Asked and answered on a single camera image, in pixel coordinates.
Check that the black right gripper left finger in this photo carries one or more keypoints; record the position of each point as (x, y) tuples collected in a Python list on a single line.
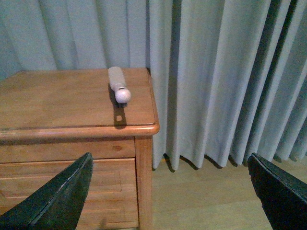
[(57, 205)]

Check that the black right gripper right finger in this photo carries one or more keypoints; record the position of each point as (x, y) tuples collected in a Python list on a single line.
[(283, 196)]

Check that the white hand brush black bristles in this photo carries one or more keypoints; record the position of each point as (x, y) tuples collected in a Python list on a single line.
[(118, 85)]

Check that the wooden bedside cabinet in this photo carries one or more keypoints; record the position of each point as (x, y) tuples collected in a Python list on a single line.
[(48, 119)]

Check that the light green curtain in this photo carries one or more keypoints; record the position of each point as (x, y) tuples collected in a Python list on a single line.
[(229, 76)]

